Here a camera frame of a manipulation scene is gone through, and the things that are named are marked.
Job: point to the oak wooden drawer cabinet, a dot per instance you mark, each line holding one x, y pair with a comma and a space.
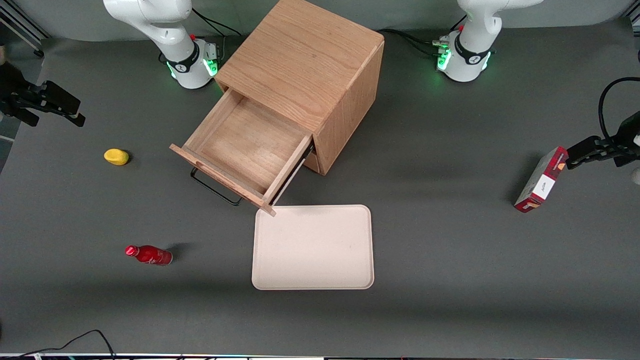
300, 55

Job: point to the metal drawer slide rail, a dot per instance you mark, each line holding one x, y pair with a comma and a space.
299, 169

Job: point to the yellow lemon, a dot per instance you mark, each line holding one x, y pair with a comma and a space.
116, 157

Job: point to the red and white carton box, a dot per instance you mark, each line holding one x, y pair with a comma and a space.
542, 180

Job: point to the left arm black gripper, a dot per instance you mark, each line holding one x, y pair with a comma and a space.
628, 134

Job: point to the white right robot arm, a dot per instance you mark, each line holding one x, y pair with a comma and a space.
165, 30

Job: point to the red soda bottle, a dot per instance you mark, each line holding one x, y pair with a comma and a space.
152, 255

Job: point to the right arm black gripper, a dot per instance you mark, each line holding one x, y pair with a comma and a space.
11, 85

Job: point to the beige rectangular tray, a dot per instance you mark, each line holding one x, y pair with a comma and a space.
312, 247

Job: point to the aluminium frame rail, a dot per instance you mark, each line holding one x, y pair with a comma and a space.
634, 20
20, 25

